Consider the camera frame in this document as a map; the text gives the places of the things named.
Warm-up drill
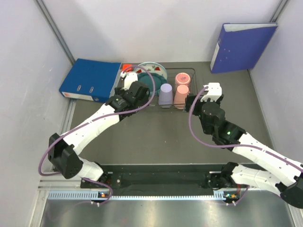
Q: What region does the lilac plastic cup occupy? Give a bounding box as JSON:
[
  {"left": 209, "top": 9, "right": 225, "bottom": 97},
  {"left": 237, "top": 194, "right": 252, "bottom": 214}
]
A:
[{"left": 158, "top": 83, "right": 173, "bottom": 108}]

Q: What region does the pink plastic cup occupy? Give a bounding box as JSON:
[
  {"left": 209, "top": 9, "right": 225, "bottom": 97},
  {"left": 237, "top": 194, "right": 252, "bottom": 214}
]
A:
[{"left": 173, "top": 85, "right": 189, "bottom": 110}]

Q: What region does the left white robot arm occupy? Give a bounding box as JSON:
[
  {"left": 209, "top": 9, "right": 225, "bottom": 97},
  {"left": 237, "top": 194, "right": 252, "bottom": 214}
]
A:
[{"left": 48, "top": 81, "right": 150, "bottom": 188}]

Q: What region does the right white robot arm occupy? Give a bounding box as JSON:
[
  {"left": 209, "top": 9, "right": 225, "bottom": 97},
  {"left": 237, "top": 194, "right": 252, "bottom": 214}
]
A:
[{"left": 185, "top": 94, "right": 303, "bottom": 209}]

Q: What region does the teal scalloped plate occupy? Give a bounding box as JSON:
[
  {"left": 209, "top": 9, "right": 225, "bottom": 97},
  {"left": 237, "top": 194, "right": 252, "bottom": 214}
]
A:
[{"left": 138, "top": 72, "right": 167, "bottom": 96}]

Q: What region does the small red cube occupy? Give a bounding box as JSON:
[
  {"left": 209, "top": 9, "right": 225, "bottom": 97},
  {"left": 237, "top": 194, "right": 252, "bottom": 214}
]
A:
[{"left": 122, "top": 64, "right": 133, "bottom": 72}]

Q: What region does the white plate with red fruit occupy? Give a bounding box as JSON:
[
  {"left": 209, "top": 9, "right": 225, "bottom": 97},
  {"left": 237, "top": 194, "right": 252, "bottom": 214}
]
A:
[{"left": 134, "top": 62, "right": 168, "bottom": 83}]

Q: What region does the pink patterned mug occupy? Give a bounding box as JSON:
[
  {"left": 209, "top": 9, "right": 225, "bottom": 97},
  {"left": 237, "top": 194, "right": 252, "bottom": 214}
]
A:
[{"left": 175, "top": 72, "right": 191, "bottom": 86}]

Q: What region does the blue binder lying flat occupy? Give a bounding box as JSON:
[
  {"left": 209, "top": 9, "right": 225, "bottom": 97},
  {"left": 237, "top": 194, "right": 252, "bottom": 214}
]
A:
[{"left": 59, "top": 58, "right": 121, "bottom": 103}]

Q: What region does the purple binder standing upright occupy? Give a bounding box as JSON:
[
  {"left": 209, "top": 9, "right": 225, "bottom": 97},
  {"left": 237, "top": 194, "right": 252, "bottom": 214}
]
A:
[{"left": 210, "top": 23, "right": 278, "bottom": 73}]

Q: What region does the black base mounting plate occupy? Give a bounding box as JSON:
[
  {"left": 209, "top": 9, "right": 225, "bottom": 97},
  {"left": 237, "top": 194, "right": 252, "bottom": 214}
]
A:
[{"left": 80, "top": 172, "right": 240, "bottom": 190}]

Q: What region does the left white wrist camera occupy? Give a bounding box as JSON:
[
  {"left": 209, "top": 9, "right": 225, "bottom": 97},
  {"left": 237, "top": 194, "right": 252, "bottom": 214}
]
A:
[{"left": 120, "top": 71, "right": 138, "bottom": 89}]

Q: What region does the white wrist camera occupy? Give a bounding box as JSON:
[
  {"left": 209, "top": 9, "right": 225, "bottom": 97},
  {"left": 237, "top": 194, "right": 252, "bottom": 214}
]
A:
[
  {"left": 120, "top": 71, "right": 138, "bottom": 89},
  {"left": 200, "top": 82, "right": 223, "bottom": 102}
]

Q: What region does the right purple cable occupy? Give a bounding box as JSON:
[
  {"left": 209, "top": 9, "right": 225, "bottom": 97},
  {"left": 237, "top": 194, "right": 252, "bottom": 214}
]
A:
[{"left": 188, "top": 86, "right": 303, "bottom": 205}]

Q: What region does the purple cable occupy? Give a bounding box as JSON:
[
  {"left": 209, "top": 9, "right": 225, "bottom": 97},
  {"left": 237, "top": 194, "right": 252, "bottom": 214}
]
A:
[
  {"left": 188, "top": 86, "right": 303, "bottom": 205},
  {"left": 38, "top": 65, "right": 156, "bottom": 206}
]

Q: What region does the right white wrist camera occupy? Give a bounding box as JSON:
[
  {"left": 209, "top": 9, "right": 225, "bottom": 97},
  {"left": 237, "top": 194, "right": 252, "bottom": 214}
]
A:
[{"left": 200, "top": 82, "right": 223, "bottom": 102}]

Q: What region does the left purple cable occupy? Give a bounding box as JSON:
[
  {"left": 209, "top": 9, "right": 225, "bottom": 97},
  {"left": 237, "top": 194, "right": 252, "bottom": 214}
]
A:
[{"left": 38, "top": 65, "right": 156, "bottom": 206}]

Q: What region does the black wire dish rack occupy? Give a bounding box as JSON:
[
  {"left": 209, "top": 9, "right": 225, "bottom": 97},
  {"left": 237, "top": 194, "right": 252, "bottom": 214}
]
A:
[{"left": 123, "top": 68, "right": 198, "bottom": 110}]

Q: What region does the white slotted cable duct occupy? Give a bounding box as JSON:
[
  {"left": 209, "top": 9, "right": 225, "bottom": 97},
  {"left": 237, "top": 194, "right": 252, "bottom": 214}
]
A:
[{"left": 47, "top": 191, "right": 238, "bottom": 201}]

